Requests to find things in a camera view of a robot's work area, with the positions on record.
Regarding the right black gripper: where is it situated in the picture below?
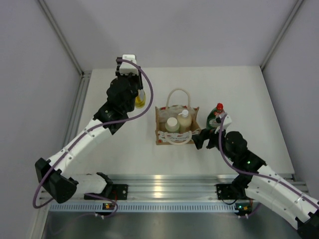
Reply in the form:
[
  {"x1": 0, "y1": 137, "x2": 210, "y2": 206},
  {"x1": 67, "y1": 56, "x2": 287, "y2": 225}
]
[{"x1": 191, "y1": 123, "x2": 237, "y2": 162}]

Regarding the yellow dish soap bottle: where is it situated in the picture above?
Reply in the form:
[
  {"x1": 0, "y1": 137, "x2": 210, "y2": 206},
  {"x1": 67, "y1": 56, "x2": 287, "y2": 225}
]
[{"x1": 135, "y1": 89, "x2": 146, "y2": 109}]

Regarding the green dish soap bottle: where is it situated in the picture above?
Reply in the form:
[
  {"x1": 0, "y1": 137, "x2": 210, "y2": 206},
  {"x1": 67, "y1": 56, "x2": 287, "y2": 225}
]
[{"x1": 206, "y1": 103, "x2": 225, "y2": 129}]

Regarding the jute watermelon canvas bag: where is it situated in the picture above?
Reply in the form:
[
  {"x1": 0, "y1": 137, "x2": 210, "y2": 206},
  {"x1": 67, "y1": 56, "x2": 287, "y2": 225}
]
[{"x1": 155, "y1": 88, "x2": 201, "y2": 145}]

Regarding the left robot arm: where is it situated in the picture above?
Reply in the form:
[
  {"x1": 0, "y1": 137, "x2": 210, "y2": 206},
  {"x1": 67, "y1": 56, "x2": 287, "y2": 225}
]
[{"x1": 35, "y1": 72, "x2": 143, "y2": 203}]

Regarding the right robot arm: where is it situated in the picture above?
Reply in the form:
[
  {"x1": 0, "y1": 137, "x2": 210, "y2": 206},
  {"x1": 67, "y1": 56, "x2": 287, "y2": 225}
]
[{"x1": 192, "y1": 129, "x2": 319, "y2": 239}]

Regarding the cream pump lotion bottle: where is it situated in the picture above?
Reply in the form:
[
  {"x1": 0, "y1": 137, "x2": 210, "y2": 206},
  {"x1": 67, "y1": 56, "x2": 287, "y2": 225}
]
[{"x1": 177, "y1": 110, "x2": 192, "y2": 133}]

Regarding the pale green white-capped bottle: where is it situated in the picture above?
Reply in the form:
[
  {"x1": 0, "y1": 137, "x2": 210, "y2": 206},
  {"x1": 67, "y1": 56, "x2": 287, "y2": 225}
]
[{"x1": 165, "y1": 117, "x2": 180, "y2": 133}]

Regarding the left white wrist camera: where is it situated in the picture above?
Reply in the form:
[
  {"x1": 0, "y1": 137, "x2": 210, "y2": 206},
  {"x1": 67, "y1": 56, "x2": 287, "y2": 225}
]
[{"x1": 116, "y1": 54, "x2": 139, "y2": 75}]

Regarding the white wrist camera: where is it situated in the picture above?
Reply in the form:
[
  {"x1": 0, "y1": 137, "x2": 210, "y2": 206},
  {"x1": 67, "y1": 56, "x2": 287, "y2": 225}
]
[
  {"x1": 116, "y1": 54, "x2": 139, "y2": 75},
  {"x1": 215, "y1": 113, "x2": 232, "y2": 134}
]

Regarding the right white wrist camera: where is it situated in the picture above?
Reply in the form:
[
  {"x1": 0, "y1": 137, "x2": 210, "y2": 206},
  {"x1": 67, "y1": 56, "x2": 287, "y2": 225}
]
[{"x1": 215, "y1": 113, "x2": 232, "y2": 134}]

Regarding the left aluminium frame post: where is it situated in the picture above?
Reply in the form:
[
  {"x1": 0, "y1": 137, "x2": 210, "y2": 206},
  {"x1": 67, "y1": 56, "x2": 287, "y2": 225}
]
[{"x1": 37, "y1": 0, "x2": 84, "y2": 75}]

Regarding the aluminium frame post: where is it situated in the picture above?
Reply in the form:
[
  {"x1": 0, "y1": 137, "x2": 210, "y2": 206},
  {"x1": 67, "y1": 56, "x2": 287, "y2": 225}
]
[
  {"x1": 37, "y1": 0, "x2": 84, "y2": 75},
  {"x1": 260, "y1": 0, "x2": 307, "y2": 72}
]

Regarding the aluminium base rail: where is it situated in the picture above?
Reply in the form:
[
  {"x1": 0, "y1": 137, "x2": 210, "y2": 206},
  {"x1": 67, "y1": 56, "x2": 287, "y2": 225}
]
[{"x1": 109, "y1": 174, "x2": 237, "y2": 202}]

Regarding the white slotted cable duct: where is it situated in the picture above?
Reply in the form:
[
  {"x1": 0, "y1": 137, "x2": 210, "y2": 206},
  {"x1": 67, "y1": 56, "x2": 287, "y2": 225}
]
[{"x1": 49, "y1": 202, "x2": 251, "y2": 213}]

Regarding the right aluminium frame post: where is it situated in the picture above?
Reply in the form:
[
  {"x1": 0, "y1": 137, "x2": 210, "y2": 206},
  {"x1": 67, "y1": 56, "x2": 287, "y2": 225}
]
[{"x1": 260, "y1": 0, "x2": 307, "y2": 72}]

